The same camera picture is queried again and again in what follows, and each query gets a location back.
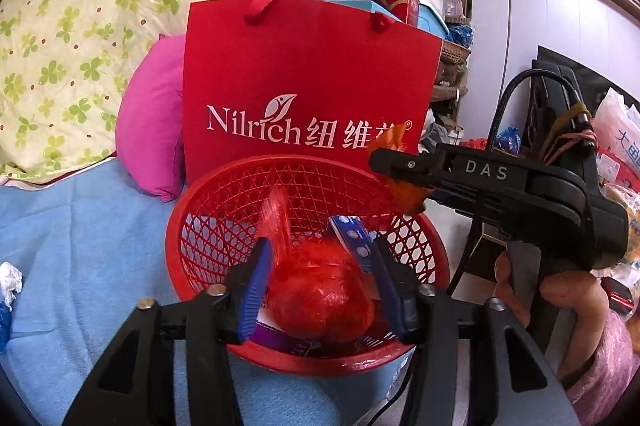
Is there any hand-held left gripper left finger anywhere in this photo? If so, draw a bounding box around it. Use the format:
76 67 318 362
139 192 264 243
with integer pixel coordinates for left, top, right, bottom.
62 237 275 426

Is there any bundle of blue plastic bags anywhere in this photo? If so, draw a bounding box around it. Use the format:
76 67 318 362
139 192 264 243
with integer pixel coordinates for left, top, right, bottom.
445 23 473 46

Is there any pink pillow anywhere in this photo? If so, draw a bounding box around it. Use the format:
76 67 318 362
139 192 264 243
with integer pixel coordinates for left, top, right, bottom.
115 33 188 203

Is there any teal cardboard box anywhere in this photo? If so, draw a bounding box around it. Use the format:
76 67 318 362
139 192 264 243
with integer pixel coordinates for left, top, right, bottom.
320 0 391 14

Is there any red paper gift bag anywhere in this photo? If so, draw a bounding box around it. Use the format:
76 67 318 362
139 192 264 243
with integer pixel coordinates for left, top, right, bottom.
182 0 445 187

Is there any person's right forearm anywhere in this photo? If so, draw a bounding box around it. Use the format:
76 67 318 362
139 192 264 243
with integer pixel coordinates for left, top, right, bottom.
565 311 640 417

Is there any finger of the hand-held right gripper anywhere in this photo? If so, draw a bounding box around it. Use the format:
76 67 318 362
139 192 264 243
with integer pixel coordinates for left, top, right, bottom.
369 147 441 179

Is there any blue printed blister pack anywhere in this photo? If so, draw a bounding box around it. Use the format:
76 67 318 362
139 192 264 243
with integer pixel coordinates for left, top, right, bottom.
327 215 376 271

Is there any crumpled white tissue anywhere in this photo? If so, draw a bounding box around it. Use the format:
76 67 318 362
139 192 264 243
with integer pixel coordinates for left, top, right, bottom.
0 261 23 307

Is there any white printed plastic bag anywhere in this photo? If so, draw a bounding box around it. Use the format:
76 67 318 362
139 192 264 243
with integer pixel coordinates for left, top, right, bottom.
592 88 640 167

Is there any person's right hand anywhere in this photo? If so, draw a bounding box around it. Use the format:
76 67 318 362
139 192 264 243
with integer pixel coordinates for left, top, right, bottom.
492 251 608 387

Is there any red and black small device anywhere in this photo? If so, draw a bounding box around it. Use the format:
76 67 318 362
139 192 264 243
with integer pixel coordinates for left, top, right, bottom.
600 276 636 314

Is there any small blue plastic bag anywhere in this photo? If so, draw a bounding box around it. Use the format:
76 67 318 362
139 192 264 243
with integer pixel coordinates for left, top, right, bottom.
495 126 523 154

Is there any wicker basket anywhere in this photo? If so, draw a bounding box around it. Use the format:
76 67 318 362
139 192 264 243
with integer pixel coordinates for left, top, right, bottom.
440 43 471 64

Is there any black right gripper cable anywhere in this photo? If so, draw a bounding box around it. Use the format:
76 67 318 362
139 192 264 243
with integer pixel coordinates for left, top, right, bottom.
447 70 583 299

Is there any black television screen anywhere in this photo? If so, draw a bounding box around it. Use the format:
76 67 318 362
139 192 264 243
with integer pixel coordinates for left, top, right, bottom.
537 46 640 107

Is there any green clover print quilt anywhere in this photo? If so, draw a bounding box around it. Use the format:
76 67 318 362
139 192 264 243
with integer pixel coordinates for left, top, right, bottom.
0 0 301 189

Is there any red plastic mesh basket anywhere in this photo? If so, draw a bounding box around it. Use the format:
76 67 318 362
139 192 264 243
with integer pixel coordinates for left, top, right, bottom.
165 155 451 377

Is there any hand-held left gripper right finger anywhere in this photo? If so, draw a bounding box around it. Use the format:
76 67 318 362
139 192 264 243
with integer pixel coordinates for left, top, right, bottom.
372 236 581 426

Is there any orange wrapper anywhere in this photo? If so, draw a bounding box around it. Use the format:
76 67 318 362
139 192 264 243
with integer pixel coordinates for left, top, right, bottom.
367 126 431 217

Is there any blue bed sheet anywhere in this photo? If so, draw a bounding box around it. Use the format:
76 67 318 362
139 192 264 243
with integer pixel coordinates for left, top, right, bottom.
0 153 416 426

